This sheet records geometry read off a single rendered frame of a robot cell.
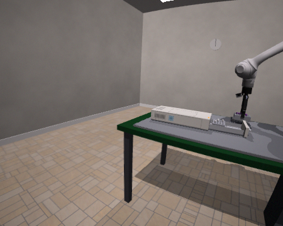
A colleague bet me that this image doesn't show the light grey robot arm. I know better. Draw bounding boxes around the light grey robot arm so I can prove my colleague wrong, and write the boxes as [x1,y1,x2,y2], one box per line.
[235,41,283,88]

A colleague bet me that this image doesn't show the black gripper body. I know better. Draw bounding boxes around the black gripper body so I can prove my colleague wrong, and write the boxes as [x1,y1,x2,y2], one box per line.
[241,87,252,97]

